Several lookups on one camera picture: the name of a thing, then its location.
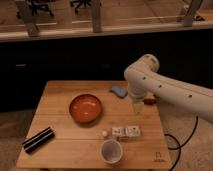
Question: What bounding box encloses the orange ceramic bowl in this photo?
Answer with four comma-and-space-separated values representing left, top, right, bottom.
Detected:
69, 94, 102, 124

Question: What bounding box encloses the red chili pepper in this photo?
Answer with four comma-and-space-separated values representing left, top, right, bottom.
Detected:
143, 98, 157, 105

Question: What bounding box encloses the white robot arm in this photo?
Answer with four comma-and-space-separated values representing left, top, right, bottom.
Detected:
124, 54, 213, 124

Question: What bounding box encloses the black striped rectangular case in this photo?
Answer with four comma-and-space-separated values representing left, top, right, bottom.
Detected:
22, 127, 55, 154

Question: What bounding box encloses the middle metal railing post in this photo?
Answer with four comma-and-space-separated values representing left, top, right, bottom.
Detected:
91, 0, 101, 33

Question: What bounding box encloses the black office chair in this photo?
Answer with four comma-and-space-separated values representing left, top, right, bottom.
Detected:
15, 0, 54, 19
70, 0, 91, 14

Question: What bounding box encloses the metal railing post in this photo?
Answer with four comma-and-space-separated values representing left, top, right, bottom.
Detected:
91, 0, 101, 33
182, 0, 203, 27
15, 0, 39, 37

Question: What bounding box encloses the right black office chair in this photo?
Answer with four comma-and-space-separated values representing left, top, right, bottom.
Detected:
70, 0, 91, 14

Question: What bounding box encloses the black cable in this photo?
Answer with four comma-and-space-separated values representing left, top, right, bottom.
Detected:
164, 114, 199, 171

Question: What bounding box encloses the small white round object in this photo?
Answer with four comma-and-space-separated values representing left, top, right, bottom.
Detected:
102, 131, 108, 137

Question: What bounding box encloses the right metal railing post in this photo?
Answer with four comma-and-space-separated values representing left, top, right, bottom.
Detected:
182, 0, 203, 27

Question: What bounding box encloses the left black office chair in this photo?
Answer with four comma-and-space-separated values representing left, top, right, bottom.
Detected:
15, 0, 54, 19

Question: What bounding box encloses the left metal railing post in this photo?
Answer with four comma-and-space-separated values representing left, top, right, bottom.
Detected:
15, 0, 39, 37

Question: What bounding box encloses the white paper cup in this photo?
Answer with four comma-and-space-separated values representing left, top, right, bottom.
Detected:
100, 139, 123, 164

